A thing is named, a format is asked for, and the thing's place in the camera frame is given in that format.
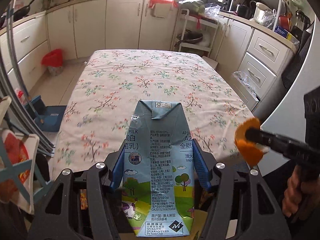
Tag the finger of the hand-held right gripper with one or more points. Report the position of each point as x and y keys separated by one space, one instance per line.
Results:
x=263 y=149
x=272 y=138

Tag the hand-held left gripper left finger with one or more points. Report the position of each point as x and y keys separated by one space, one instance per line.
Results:
x=117 y=172

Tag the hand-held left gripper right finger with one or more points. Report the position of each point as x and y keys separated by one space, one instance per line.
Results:
x=203 y=172

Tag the orange peel piece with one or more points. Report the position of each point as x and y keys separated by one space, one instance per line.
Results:
x=250 y=155

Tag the printed milk carton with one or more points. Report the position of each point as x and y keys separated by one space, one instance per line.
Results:
x=157 y=167

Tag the person's right hand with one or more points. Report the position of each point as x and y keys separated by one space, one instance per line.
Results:
x=292 y=195

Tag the white refrigerator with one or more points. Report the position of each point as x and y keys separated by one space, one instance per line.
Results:
x=287 y=100

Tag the colourful floral slipper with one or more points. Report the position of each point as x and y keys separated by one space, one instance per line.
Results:
x=83 y=200

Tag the shiny plastic bag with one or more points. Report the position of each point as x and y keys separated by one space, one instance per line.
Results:
x=246 y=82

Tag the dark checkered cloth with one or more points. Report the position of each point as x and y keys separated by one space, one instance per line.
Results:
x=297 y=55

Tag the white panelled drawer cabinet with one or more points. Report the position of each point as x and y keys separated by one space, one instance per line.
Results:
x=262 y=57

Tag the floral tablecloth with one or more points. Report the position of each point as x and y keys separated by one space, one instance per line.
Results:
x=125 y=80

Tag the white and blue shoe rack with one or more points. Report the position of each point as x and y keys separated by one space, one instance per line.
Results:
x=25 y=195

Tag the white wooden stool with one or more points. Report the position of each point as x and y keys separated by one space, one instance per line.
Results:
x=211 y=62

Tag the blue box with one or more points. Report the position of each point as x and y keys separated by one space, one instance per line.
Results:
x=282 y=30

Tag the red printed bag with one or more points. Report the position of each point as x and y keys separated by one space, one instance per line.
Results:
x=15 y=152

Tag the red pot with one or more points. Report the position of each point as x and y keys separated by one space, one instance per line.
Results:
x=285 y=22

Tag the white jug kettle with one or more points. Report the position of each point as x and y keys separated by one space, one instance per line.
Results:
x=258 y=11

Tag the black frying pan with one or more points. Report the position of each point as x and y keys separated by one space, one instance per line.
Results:
x=191 y=38

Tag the waste basket with red bag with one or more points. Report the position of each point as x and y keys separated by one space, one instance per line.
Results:
x=53 y=60

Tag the black pot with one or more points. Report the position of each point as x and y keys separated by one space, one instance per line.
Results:
x=243 y=11

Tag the crumpled clear plastic bag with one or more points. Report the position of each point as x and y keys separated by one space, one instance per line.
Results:
x=212 y=11

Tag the white double-door base cabinets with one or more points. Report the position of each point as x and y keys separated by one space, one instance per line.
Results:
x=112 y=27

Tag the toaster oven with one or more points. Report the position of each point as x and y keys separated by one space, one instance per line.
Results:
x=220 y=2

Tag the white kitchen trolley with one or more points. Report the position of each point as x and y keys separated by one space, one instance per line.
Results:
x=185 y=20

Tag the bagged green vegetables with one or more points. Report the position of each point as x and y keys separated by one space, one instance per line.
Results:
x=192 y=6

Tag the white wide-drawer cabinet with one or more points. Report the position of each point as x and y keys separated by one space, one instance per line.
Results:
x=22 y=47

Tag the black wok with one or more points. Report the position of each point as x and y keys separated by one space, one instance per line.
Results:
x=23 y=10

